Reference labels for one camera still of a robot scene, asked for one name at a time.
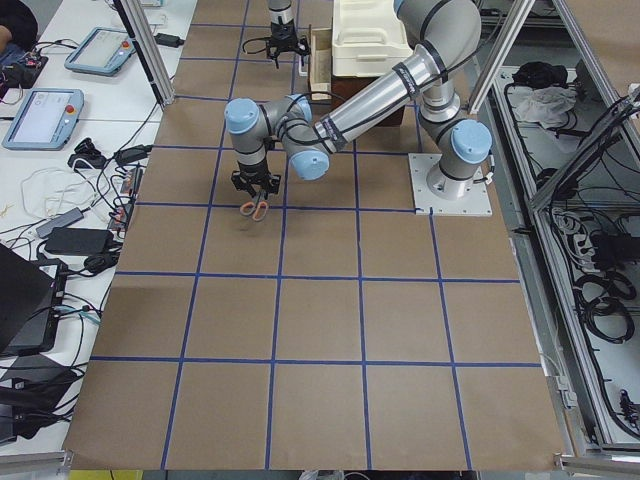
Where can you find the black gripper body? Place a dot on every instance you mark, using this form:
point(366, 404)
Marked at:
point(253, 177)
point(283, 35)

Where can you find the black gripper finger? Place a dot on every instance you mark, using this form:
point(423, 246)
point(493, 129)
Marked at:
point(244, 184)
point(273, 53)
point(303, 48)
point(265, 190)

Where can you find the grey orange scissors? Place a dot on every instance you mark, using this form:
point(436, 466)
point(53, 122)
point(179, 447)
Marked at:
point(256, 209)

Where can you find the wooden drawer with white handle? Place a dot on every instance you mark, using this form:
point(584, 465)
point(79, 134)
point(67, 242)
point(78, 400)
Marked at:
point(315, 70)

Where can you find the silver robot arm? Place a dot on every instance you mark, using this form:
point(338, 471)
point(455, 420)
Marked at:
point(281, 12)
point(443, 35)

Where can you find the dark wooden drawer cabinet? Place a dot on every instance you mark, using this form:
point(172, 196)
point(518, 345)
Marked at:
point(366, 105)

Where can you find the white foam tray box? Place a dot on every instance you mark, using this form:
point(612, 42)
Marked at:
point(367, 38)

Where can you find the teach pendant far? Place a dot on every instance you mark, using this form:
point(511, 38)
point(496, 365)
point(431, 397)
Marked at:
point(103, 52)

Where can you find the teach pendant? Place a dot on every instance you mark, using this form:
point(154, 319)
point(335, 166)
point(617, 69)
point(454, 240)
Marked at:
point(103, 52)
point(45, 120)

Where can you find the black power adapter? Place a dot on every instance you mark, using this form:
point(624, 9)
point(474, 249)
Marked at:
point(78, 241)

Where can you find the teach pendant near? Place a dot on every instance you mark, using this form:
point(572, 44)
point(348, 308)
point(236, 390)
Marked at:
point(45, 120)

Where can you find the black laptop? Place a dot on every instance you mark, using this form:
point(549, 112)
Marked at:
point(31, 292)

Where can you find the white cloth rag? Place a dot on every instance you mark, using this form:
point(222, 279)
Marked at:
point(548, 107)

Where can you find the aluminium frame post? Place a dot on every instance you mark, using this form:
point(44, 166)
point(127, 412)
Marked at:
point(135, 22)

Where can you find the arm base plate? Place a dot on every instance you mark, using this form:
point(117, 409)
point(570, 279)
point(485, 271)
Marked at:
point(435, 194)

